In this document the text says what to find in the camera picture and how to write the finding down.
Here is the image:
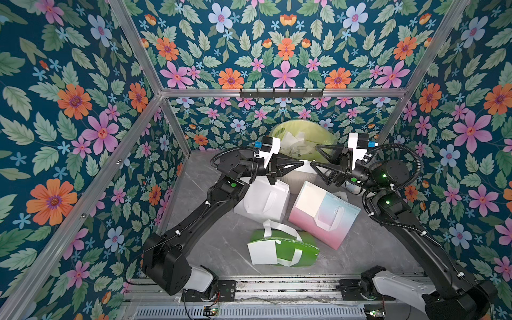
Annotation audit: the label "white ventilation grille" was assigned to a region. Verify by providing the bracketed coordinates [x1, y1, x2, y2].
[134, 305, 367, 319]

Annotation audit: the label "shredded paper scraps in bin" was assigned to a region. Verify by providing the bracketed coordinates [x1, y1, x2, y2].
[280, 132, 316, 160]

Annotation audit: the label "black wall hook rail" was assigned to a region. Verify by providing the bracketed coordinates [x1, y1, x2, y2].
[239, 88, 324, 99]

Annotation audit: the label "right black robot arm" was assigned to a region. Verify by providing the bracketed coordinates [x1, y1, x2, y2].
[311, 143, 497, 319]

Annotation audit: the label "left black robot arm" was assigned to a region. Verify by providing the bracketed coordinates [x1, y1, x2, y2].
[142, 146, 304, 300]

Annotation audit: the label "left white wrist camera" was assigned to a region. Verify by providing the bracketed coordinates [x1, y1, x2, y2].
[253, 136, 281, 169]

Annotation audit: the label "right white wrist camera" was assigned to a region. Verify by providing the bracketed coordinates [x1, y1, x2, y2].
[347, 133, 379, 171]

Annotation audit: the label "white ribbed trash bin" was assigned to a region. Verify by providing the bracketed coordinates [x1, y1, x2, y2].
[293, 160, 317, 175]

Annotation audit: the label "green white paper bag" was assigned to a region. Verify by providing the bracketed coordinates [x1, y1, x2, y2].
[247, 219, 319, 267]

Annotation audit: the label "pink blue gradient paper bag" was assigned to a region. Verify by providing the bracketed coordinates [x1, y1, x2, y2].
[289, 181, 361, 250]

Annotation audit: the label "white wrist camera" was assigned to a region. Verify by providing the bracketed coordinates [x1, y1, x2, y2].
[253, 136, 281, 169]
[347, 133, 379, 171]

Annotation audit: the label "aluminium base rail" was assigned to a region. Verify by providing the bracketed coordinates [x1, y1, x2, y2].
[123, 274, 368, 304]

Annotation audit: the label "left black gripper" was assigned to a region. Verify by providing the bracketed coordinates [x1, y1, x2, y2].
[232, 155, 296, 189]

